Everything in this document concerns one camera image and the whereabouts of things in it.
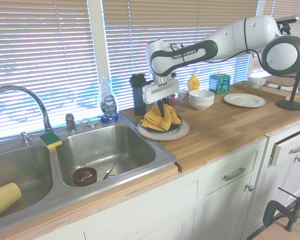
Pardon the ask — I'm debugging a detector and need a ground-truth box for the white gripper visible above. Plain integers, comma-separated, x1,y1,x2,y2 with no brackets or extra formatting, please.
141,79,180,118

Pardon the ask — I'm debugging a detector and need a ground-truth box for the yellow cloth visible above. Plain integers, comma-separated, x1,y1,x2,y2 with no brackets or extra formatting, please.
140,103,182,132

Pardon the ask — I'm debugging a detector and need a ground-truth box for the dark blue plate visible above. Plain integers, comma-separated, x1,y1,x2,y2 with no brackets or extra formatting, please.
142,114,183,134

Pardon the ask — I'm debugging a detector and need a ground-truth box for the white dinner plate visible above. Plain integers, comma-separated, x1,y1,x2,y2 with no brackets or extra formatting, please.
136,119,191,141
223,93,267,108

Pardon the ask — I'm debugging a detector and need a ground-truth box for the clear plastic cup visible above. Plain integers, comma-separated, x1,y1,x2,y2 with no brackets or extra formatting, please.
173,92,185,106

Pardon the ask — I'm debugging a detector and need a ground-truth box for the small white cup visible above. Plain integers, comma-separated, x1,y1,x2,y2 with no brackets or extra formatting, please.
177,89,190,105

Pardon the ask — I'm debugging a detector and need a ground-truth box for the black shaker bottle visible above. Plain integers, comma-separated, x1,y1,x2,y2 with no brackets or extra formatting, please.
129,73,148,116

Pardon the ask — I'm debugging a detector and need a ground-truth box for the yellow mustard bottle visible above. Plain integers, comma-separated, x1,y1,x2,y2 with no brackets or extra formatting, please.
187,71,201,92

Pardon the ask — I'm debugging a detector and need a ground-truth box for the white ceramic bowl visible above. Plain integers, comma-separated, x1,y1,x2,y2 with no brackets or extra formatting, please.
188,89,215,104
189,99,215,112

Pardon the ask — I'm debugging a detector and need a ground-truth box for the clear Dawn dish soap bottle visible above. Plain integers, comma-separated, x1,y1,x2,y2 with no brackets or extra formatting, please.
99,76,121,124

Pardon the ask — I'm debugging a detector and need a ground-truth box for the green cardboard box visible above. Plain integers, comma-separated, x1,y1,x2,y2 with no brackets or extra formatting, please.
209,73,231,95

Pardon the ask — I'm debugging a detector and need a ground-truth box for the stainless steel double sink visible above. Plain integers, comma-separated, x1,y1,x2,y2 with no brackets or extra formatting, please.
0,113,178,235

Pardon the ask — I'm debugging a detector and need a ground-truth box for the white window blind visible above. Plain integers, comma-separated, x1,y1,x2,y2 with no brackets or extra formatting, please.
101,0,261,111
0,0,101,143
261,0,300,73

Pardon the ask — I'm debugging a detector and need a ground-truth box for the metal whisk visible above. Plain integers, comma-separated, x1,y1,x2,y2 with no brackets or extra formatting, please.
79,162,118,182

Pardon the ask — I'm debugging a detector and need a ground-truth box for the white patterned bowl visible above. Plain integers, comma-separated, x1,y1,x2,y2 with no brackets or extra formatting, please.
247,76,267,88

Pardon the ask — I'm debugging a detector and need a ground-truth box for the wooden tray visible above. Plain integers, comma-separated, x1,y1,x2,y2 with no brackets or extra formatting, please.
233,80,300,102

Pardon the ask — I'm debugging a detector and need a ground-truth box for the white kitchen base cabinet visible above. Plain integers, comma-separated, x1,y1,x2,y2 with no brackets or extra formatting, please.
34,117,300,240

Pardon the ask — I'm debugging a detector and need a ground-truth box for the white rolled napkin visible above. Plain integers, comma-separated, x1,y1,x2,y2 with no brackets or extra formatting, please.
264,83,295,91

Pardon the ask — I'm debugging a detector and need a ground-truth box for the brown bowl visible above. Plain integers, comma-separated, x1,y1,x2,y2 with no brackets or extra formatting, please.
72,166,98,187

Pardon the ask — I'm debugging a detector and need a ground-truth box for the yellow green sponge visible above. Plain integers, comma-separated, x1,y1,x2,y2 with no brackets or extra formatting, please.
39,132,63,150

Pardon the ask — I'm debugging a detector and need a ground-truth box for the chrome gooseneck faucet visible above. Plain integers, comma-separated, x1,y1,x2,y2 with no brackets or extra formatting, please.
0,85,53,135

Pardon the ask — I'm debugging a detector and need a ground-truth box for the chrome soap dispenser knob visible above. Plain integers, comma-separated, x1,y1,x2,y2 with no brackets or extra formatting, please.
19,131,32,145

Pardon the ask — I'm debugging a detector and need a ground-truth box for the dark C-clamp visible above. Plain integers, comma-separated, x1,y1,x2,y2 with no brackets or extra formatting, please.
262,186,300,232

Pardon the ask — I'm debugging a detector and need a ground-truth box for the wooden table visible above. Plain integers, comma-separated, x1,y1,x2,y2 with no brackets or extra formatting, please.
247,219,300,240

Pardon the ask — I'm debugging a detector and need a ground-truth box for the yellow plastic cup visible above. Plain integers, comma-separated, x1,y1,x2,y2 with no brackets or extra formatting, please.
0,182,23,222

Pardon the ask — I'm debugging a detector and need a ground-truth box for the white sink ring fitting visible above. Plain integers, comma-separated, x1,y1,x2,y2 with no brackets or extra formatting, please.
79,117,96,128

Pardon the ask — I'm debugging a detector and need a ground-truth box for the chrome faucet handle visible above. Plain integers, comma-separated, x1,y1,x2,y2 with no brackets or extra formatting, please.
65,112,78,133

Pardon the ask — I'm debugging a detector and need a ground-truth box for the black camera stand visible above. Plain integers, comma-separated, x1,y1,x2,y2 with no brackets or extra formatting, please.
276,23,300,111

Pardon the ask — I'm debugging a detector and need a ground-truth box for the grey bar camera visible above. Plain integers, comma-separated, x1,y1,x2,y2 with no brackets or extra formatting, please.
276,15,300,25

